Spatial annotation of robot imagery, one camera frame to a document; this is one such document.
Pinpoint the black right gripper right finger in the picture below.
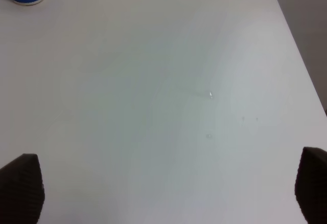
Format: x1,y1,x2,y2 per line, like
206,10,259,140
294,147,326,223

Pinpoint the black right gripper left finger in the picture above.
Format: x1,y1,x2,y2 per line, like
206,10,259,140
1,154,45,224

